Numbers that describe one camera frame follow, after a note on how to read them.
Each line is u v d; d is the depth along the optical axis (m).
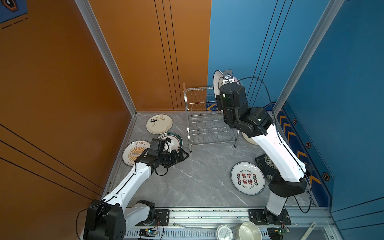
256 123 0.39
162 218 0.73
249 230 0.69
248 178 0.85
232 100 0.41
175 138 1.04
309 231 0.70
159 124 1.12
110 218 0.39
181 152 0.73
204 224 0.72
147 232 0.71
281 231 0.70
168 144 0.69
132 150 0.99
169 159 0.71
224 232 0.64
